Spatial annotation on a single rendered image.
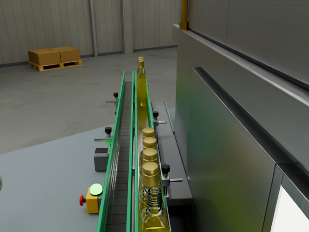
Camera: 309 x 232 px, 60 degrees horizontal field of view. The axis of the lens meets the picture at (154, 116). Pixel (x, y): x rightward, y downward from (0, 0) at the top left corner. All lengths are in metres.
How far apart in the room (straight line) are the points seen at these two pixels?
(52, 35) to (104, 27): 1.54
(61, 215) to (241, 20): 0.91
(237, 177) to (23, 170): 1.15
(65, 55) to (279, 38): 6.78
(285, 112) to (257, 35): 0.16
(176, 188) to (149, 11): 8.47
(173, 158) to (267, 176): 0.82
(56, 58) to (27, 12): 1.44
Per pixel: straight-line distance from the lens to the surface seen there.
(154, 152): 0.62
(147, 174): 0.57
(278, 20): 0.38
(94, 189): 1.04
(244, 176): 0.40
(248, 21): 0.47
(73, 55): 7.14
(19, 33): 7.72
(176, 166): 1.08
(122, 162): 1.11
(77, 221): 1.08
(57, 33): 7.94
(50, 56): 6.90
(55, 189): 1.25
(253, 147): 0.37
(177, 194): 0.95
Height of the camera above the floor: 1.48
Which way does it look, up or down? 23 degrees down
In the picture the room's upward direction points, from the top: straight up
